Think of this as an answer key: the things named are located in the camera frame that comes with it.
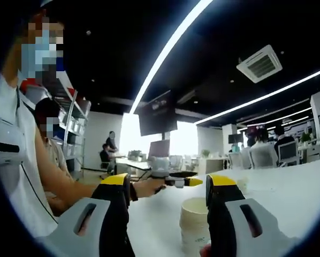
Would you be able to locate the ceiling air conditioner unit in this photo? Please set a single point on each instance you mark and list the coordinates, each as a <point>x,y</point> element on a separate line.
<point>259,64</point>

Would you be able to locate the white chest device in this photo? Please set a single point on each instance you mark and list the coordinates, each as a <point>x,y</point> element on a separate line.
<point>7,134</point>

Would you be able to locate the person's right hand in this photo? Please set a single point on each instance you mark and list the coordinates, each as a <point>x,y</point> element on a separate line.
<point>206,251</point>

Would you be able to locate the green printed paper cup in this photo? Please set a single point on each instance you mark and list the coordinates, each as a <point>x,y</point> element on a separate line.
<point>243,184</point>

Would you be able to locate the row of clear storage bins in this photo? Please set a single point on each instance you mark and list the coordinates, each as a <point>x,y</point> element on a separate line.
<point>79,125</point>

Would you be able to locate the potted green plant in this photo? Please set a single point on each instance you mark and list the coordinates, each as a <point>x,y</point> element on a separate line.
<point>305,137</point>

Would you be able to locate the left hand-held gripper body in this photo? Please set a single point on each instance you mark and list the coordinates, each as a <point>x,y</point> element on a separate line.
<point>160,166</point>

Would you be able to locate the white table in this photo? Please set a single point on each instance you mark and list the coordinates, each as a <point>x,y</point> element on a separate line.
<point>154,227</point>

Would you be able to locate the hanging dark display screen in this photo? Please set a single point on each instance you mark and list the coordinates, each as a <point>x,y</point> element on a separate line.
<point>157,115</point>

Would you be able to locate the person in white shirt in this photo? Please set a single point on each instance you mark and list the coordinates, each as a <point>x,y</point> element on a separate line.
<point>23,192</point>

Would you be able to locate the metal storage shelf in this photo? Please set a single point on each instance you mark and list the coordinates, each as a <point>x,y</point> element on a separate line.
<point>70,117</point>

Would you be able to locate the black wristband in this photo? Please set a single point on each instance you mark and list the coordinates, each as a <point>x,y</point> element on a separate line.
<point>133,191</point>

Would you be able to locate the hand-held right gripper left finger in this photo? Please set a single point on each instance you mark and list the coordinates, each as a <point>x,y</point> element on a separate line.
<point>77,235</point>

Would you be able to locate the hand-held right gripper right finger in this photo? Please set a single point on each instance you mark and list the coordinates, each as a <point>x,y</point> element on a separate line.
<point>259,235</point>

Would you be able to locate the open laptop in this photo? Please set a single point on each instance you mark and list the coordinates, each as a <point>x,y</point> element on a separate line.
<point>160,148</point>

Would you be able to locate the person's left hand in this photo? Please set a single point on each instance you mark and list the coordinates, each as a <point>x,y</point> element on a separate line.
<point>149,187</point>

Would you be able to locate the long ceiling light strip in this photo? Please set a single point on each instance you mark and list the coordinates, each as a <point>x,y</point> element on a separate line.
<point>256,98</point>
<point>161,60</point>

